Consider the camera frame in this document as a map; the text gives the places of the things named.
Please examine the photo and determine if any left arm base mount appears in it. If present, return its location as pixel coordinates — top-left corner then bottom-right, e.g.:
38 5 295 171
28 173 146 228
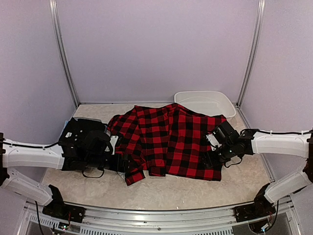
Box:
43 202 86 223

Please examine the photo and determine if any aluminium frame post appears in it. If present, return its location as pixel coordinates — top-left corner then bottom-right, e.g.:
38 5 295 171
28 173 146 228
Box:
49 0 80 108
236 0 266 109

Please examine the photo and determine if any red black plaid shirt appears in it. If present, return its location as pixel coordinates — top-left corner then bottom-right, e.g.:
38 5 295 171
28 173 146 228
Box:
108 103 226 186

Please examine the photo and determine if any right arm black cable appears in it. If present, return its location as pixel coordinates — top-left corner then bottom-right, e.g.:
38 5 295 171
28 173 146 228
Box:
224 129 313 169

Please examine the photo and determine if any black folded shirt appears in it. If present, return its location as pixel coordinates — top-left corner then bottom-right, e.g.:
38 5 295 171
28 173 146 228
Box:
59 117 110 153

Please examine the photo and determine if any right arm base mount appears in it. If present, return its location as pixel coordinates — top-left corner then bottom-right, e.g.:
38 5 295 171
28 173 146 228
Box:
234 202 276 223

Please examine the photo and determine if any right aluminium frame post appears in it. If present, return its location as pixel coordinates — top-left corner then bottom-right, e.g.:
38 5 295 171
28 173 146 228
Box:
236 0 266 109

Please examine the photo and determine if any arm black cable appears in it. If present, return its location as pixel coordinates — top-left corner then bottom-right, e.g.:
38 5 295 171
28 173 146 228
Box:
0 139 106 179
224 129 313 169

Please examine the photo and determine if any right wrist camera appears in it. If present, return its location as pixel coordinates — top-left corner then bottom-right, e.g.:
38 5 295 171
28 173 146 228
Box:
205 134 221 151

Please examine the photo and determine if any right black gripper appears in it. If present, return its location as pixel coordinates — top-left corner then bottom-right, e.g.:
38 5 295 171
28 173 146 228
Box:
200 142 235 169

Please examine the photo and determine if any white plastic tub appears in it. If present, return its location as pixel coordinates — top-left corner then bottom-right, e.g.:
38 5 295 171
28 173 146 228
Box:
174 91 237 120

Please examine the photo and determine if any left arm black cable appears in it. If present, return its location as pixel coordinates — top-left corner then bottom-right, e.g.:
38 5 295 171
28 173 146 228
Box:
0 139 106 179

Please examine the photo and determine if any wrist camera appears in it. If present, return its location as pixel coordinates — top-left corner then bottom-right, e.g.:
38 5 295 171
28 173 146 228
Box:
205 134 221 151
105 135 123 155

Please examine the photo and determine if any left aluminium frame post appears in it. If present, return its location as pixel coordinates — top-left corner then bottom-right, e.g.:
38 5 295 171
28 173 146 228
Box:
49 0 80 108

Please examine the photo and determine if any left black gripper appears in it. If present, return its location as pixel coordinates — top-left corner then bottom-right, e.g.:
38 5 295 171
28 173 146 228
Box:
86 152 136 172

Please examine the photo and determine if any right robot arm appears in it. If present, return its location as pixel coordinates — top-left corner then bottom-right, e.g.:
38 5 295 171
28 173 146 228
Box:
203 121 313 217

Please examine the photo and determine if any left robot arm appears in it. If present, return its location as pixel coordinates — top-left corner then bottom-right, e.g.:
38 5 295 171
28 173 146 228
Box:
0 129 130 218

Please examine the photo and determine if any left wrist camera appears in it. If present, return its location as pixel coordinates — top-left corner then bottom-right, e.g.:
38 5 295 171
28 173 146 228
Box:
105 135 123 155

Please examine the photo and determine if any front aluminium rail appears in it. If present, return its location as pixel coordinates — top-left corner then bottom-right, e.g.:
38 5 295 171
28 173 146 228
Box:
22 200 301 235

